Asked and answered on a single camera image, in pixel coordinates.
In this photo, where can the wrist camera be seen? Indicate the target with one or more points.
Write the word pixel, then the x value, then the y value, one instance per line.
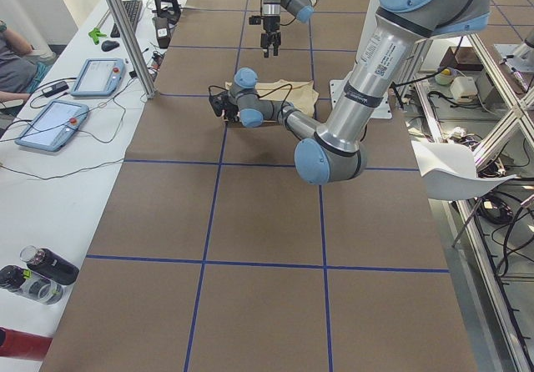
pixel 255 20
pixel 219 103

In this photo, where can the seated person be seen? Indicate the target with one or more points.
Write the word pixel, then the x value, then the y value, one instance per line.
pixel 19 77

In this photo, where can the white box device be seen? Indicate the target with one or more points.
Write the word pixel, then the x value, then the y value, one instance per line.
pixel 463 89

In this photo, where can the cream long-sleeve printed shirt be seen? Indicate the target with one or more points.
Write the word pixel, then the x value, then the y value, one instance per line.
pixel 300 97

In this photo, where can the black power adapter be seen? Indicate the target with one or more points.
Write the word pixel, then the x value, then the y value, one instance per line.
pixel 55 88

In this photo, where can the white curved plastic sheet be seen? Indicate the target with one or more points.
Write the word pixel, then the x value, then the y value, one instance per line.
pixel 449 172

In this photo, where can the green plastic tool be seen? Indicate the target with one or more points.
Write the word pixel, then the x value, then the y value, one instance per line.
pixel 96 34

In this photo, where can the blue teach pendant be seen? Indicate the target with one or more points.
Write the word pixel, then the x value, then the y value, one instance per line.
pixel 98 77
pixel 54 126

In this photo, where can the black keyboard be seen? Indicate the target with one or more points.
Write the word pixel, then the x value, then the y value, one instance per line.
pixel 133 9

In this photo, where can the clear water bottle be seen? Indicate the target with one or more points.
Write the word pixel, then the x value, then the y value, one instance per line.
pixel 30 285

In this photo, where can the aluminium frame post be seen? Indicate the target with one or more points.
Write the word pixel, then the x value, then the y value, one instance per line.
pixel 132 47

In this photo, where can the near blue teach pendant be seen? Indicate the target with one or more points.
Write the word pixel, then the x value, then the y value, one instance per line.
pixel 54 126

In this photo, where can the black water bottle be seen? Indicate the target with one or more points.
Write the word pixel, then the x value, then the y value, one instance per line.
pixel 45 262

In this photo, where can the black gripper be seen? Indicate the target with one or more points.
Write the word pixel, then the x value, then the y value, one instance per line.
pixel 270 24
pixel 229 112

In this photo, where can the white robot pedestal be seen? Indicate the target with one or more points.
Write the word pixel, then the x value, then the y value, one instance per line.
pixel 381 52

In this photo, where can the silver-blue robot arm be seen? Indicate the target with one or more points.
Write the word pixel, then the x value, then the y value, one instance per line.
pixel 301 10
pixel 330 151

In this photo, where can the red bottle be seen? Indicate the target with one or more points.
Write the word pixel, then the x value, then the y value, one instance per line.
pixel 22 345

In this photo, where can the black computer mouse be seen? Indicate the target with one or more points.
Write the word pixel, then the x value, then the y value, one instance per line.
pixel 109 45

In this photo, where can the far blue teach pendant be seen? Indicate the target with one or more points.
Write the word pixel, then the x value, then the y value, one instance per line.
pixel 98 77

